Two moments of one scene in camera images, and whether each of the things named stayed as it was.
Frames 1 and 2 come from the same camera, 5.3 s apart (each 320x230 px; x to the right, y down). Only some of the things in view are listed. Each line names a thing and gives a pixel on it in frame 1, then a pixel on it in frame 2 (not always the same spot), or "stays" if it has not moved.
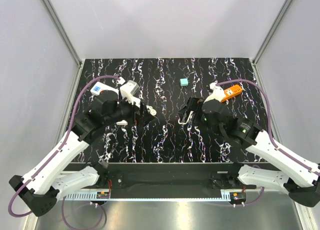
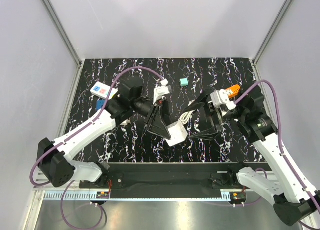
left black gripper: x=141 y=119 -> x=156 y=125
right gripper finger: x=185 y=114 -> x=210 y=134
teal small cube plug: x=183 y=82 stays
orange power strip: x=231 y=92 stays
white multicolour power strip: x=99 y=86 stays
